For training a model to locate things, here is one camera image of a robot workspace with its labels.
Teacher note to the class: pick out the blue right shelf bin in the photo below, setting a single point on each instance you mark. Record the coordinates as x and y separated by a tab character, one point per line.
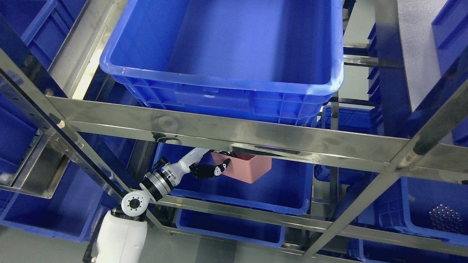
404	208

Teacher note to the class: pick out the stainless steel shelf rack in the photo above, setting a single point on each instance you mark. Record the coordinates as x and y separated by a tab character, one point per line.
33	90

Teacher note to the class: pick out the blue left lower bin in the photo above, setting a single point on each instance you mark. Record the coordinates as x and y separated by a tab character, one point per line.
71	214

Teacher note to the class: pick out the blue middle shelf bin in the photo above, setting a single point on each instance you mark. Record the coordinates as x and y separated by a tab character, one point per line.
285	189

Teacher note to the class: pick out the large blue top bin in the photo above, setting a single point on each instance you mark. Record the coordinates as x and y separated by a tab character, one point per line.
275	61

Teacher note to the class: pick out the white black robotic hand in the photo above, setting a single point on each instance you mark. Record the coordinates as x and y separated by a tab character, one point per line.
204	166

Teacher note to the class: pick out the blue lower shelf bin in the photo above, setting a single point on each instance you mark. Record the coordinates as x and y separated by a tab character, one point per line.
237	229

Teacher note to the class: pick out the shiny metal balls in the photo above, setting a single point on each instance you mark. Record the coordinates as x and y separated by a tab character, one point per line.
446	219

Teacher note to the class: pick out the pink plastic storage box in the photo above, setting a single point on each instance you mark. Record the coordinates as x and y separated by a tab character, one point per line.
244	167

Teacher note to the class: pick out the blue shelf bin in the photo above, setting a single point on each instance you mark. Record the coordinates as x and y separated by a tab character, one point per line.
237	229
404	208
285	189

